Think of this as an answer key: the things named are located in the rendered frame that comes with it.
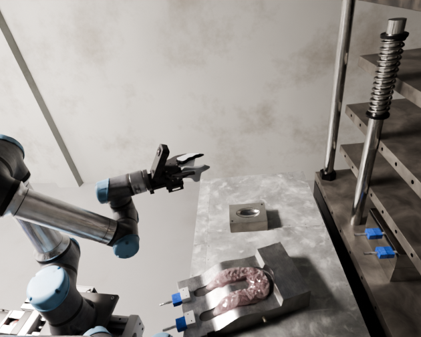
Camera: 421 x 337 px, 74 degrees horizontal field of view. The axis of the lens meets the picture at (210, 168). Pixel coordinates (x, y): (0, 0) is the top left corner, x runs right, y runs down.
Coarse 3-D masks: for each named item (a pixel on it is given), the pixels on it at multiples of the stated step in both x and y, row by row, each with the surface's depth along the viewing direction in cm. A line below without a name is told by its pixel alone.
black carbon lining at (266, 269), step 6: (264, 270) 123; (270, 270) 120; (270, 276) 120; (270, 282) 118; (198, 288) 122; (204, 288) 122; (270, 288) 116; (198, 294) 120; (204, 294) 119; (270, 294) 114; (204, 312) 113; (210, 312) 113; (204, 318) 111; (210, 318) 111
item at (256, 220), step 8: (232, 208) 159; (240, 208) 158; (248, 208) 157; (256, 208) 156; (264, 208) 155; (232, 216) 153; (240, 216) 155; (248, 216) 155; (256, 216) 151; (264, 216) 150; (232, 224) 149; (240, 224) 149; (248, 224) 149; (256, 224) 148; (264, 224) 148; (232, 232) 153
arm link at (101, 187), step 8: (120, 176) 89; (128, 176) 89; (96, 184) 88; (104, 184) 87; (112, 184) 87; (120, 184) 87; (128, 184) 88; (96, 192) 86; (104, 192) 86; (112, 192) 87; (120, 192) 87; (128, 192) 88; (104, 200) 87; (112, 200) 88; (120, 200) 89; (128, 200) 91
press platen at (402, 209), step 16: (352, 144) 165; (352, 160) 152; (384, 160) 148; (384, 176) 138; (400, 176) 136; (368, 192) 135; (384, 192) 129; (400, 192) 127; (384, 208) 121; (400, 208) 120; (416, 208) 118; (400, 224) 113; (416, 224) 112; (400, 240) 110; (416, 240) 106; (416, 256) 101
